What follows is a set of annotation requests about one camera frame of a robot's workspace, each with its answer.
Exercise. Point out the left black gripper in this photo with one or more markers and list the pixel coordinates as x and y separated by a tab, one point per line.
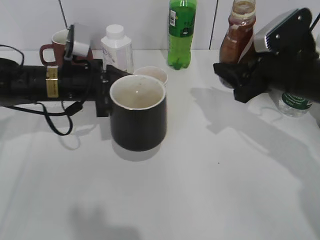
87	81

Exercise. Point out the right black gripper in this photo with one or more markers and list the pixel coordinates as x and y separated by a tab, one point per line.
295	70

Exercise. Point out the black ceramic mug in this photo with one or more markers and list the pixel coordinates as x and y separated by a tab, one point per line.
138	112

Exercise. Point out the brown Nescafe coffee bottle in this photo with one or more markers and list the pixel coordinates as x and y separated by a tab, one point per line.
237	44

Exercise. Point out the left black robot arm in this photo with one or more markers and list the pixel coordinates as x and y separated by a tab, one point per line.
27	84

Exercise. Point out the yellow paper cup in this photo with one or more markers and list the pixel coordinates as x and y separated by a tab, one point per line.
153	71

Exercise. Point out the white plastic milk bottle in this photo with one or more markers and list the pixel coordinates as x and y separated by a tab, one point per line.
117	49

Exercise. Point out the Cestbon water bottle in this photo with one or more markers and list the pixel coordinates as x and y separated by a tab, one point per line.
291	105

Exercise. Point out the brown ceramic mug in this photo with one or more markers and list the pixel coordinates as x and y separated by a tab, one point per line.
58	43

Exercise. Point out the green soda bottle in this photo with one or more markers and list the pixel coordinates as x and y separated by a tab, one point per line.
181	24

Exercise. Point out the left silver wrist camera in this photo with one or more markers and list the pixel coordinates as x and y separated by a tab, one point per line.
78	41

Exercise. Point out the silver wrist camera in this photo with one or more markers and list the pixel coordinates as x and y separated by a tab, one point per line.
283	30
78	41

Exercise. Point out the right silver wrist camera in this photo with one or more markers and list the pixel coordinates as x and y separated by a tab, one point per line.
283	30

